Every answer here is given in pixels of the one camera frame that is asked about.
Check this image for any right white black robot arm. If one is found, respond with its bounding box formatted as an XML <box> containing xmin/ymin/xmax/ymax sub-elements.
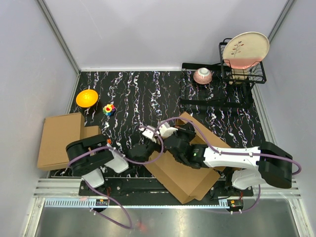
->
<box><xmin>159</xmin><ymin>123</ymin><xmax>293</xmax><ymax>196</ymax></box>

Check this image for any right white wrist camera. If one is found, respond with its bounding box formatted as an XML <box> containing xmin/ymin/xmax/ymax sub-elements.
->
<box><xmin>158</xmin><ymin>122</ymin><xmax>178</xmax><ymax>138</ymax></box>

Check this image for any closed brown cardboard box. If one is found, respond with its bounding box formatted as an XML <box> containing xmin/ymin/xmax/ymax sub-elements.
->
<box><xmin>37</xmin><ymin>113</ymin><xmax>101</xmax><ymax>171</ymax></box>

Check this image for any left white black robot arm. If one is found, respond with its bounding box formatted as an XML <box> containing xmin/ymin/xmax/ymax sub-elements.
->
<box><xmin>66</xmin><ymin>135</ymin><xmax>160</xmax><ymax>196</ymax></box>

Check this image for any pink patterned ceramic bowl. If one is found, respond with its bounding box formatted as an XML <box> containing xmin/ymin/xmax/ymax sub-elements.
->
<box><xmin>193</xmin><ymin>68</ymin><xmax>212</xmax><ymax>85</ymax></box>

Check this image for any black wire dish rack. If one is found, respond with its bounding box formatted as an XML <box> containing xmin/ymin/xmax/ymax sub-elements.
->
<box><xmin>180</xmin><ymin>38</ymin><xmax>267</xmax><ymax>109</ymax></box>

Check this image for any brown cardboard box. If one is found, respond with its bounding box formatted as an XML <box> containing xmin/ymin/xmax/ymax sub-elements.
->
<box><xmin>145</xmin><ymin>112</ymin><xmax>230</xmax><ymax>204</ymax></box>
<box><xmin>37</xmin><ymin>113</ymin><xmax>101</xmax><ymax>171</ymax></box>

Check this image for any beige cup in rack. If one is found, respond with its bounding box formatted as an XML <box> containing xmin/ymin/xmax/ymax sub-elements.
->
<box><xmin>230</xmin><ymin>69</ymin><xmax>249</xmax><ymax>80</ymax></box>

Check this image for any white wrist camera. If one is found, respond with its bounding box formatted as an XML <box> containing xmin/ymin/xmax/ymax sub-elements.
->
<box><xmin>139</xmin><ymin>126</ymin><xmax>157</xmax><ymax>143</ymax></box>
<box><xmin>158</xmin><ymin>122</ymin><xmax>178</xmax><ymax>138</ymax></box>

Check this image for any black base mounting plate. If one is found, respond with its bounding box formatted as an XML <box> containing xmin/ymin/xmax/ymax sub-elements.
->
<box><xmin>78</xmin><ymin>177</ymin><xmax>254</xmax><ymax>198</ymax></box>

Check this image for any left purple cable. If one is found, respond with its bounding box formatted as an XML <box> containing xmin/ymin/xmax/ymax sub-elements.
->
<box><xmin>68</xmin><ymin>126</ymin><xmax>165</xmax><ymax>229</ymax></box>

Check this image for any beige plate with leaf pattern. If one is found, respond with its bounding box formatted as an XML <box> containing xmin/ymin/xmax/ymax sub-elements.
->
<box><xmin>223</xmin><ymin>32</ymin><xmax>270</xmax><ymax>70</ymax></box>

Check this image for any orange bowl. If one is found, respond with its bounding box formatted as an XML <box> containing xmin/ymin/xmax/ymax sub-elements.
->
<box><xmin>76</xmin><ymin>89</ymin><xmax>98</xmax><ymax>108</ymax></box>

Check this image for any colourful flower toy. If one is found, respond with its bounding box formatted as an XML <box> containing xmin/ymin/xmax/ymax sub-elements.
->
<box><xmin>102</xmin><ymin>104</ymin><xmax>116</xmax><ymax>116</ymax></box>

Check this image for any purple cable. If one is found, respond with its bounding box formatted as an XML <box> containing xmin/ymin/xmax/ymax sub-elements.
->
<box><xmin>158</xmin><ymin>117</ymin><xmax>302</xmax><ymax>214</ymax></box>
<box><xmin>68</xmin><ymin>126</ymin><xmax>165</xmax><ymax>229</ymax></box>

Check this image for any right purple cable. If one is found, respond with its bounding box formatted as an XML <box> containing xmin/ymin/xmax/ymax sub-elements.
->
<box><xmin>158</xmin><ymin>117</ymin><xmax>302</xmax><ymax>214</ymax></box>

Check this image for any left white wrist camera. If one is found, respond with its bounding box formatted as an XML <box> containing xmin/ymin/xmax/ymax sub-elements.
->
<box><xmin>139</xmin><ymin>126</ymin><xmax>157</xmax><ymax>143</ymax></box>

